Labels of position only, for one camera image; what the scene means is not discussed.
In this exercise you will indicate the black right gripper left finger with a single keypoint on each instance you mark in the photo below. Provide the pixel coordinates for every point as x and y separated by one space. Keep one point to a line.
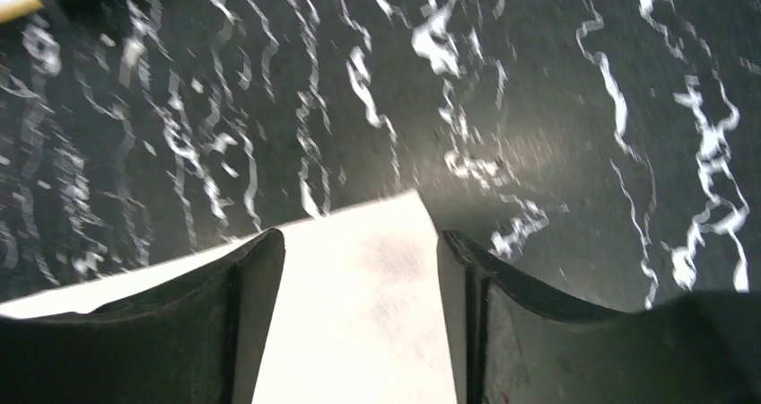
197 338

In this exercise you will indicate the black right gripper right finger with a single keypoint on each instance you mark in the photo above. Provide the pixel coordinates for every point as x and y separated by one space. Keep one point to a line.
516 339

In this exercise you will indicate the white towel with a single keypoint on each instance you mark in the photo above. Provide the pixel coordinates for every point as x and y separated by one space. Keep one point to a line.
358 316

